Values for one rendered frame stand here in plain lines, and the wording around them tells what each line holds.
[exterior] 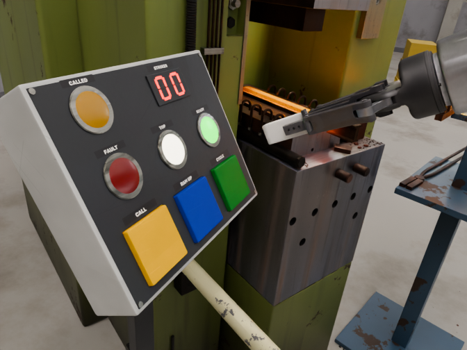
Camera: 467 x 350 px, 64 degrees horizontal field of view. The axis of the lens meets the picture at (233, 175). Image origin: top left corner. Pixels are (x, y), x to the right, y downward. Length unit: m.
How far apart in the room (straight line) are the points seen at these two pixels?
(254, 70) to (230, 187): 0.89
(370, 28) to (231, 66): 0.51
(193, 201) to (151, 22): 0.41
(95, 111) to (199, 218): 0.20
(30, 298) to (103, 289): 1.49
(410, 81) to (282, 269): 0.73
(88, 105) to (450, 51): 0.40
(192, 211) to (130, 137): 0.13
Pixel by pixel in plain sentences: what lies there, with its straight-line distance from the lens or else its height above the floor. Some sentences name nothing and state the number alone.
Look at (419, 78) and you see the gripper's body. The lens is 0.48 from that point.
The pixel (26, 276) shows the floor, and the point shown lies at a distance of 2.08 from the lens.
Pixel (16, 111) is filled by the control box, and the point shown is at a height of 1.17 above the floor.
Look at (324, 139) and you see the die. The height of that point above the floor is 0.95.
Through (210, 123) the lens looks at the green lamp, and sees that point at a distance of 0.63.
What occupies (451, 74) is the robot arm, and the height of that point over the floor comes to 1.24.
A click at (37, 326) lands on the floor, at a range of 1.84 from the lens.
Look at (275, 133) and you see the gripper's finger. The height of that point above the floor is 1.11.
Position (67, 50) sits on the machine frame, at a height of 1.10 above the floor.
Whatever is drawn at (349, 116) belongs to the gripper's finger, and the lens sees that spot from 0.48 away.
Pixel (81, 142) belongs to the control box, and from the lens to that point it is 0.45.
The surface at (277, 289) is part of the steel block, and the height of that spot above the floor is 0.54.
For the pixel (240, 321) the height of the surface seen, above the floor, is 0.64.
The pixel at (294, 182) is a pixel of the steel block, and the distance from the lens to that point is 0.93.
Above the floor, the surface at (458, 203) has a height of 0.76.
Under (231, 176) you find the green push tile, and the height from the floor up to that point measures 1.02.
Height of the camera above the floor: 1.31
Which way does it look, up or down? 27 degrees down
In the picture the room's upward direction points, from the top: 5 degrees clockwise
